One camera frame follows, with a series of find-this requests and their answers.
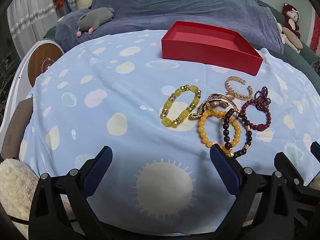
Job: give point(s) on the white curtain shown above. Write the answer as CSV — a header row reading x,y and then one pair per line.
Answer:
x,y
27,2

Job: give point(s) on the red patterned wall trim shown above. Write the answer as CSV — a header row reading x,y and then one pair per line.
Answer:
x,y
315,32

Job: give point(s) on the silver tinsel garland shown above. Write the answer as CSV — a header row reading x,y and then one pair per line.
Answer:
x,y
32,17

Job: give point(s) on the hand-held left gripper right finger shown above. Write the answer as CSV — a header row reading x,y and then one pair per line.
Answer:
x,y
225,170

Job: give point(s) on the cream fluffy blanket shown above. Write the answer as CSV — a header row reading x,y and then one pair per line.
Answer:
x,y
15,187

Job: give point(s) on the beige spotted plush cushion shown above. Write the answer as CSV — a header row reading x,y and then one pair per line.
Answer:
x,y
292,38

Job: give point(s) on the round white wooden-top table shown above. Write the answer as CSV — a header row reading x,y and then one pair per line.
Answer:
x,y
41,60

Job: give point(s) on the red cardboard box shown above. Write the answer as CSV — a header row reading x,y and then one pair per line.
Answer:
x,y
207,51

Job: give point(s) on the teal sofa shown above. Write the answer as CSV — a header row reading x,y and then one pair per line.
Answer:
x,y
297,60

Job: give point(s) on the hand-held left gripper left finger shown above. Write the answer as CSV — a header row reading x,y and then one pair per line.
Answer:
x,y
100,166

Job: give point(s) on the light blue printed tablecloth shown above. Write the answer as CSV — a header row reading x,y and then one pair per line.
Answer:
x,y
100,120

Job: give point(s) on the red bow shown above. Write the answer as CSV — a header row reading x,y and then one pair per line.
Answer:
x,y
59,1

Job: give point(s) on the blue sofa blanket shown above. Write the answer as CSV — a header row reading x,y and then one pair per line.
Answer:
x,y
162,7

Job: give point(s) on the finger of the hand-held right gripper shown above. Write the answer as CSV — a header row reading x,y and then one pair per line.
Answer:
x,y
287,166
316,149

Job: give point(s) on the red monkey plush toy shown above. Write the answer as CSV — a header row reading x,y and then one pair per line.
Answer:
x,y
291,17

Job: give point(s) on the grey plush toy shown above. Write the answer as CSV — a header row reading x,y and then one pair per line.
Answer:
x,y
95,17

